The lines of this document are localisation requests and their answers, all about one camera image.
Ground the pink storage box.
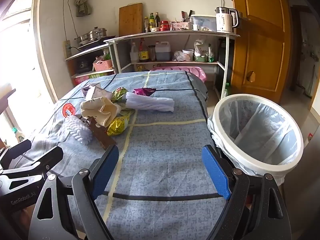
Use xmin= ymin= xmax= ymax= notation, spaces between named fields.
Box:
xmin=150 ymin=66 xmax=207 ymax=82

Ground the white shelving unit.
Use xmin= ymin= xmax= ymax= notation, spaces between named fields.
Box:
xmin=65 ymin=30 xmax=237 ymax=100

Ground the wooden cutting board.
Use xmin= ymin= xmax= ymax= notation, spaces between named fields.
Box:
xmin=118 ymin=3 xmax=143 ymax=37

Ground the white foam fruit net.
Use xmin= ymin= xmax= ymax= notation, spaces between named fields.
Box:
xmin=64 ymin=116 xmax=91 ymax=145
xmin=125 ymin=92 xmax=175 ymax=113

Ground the yellow green snack packet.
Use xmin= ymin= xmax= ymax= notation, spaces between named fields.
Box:
xmin=107 ymin=110 xmax=135 ymax=137

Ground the wooden door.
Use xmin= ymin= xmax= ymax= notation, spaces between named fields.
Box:
xmin=229 ymin=0 xmax=292 ymax=105

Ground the steel steamer pot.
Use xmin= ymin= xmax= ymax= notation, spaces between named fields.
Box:
xmin=87 ymin=27 xmax=108 ymax=42

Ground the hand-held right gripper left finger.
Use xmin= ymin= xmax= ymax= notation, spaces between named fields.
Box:
xmin=29 ymin=144 xmax=120 ymax=240

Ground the translucent bin liner bag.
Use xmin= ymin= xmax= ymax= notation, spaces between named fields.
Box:
xmin=207 ymin=97 xmax=298 ymax=183

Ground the crumpled clear plastic bag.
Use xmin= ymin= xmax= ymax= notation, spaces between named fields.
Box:
xmin=173 ymin=51 xmax=190 ymax=62

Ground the purple snack packet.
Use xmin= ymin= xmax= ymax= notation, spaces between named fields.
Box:
xmin=133 ymin=87 xmax=156 ymax=98

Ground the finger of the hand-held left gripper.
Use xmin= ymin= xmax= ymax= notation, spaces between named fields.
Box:
xmin=1 ymin=146 xmax=64 ymax=181
xmin=0 ymin=139 xmax=32 ymax=168

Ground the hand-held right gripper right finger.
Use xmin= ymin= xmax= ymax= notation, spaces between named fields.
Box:
xmin=201 ymin=144 xmax=292 ymax=240

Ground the clear plastic storage box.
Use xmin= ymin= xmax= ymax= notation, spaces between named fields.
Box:
xmin=190 ymin=15 xmax=218 ymax=32

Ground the white round trash bin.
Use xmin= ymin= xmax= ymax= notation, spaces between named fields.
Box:
xmin=207 ymin=94 xmax=304 ymax=180

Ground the pink woven basket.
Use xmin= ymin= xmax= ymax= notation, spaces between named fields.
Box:
xmin=93 ymin=59 xmax=113 ymax=72

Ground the black induction cooktop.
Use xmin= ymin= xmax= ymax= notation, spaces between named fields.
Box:
xmin=77 ymin=42 xmax=108 ymax=51

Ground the small purple white carton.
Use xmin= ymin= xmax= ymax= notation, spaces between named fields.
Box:
xmin=81 ymin=84 xmax=112 ymax=100

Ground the white bottle with green cap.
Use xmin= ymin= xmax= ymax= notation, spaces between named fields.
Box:
xmin=11 ymin=127 xmax=25 ymax=143

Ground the translucent jug of dark liquid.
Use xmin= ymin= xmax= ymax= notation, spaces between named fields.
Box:
xmin=155 ymin=41 xmax=172 ymax=61

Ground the soy sauce bottle red cap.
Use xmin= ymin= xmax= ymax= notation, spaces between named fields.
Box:
xmin=139 ymin=38 xmax=150 ymax=62

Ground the long brown wrapper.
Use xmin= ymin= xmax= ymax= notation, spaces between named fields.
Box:
xmin=84 ymin=117 xmax=117 ymax=150

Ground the white electric kettle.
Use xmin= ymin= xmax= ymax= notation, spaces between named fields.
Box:
xmin=215 ymin=7 xmax=239 ymax=33

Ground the green and red carton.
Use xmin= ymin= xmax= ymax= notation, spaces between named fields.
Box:
xmin=72 ymin=70 xmax=115 ymax=85

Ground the white plastic bottle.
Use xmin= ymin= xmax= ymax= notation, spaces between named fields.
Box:
xmin=130 ymin=42 xmax=139 ymax=63

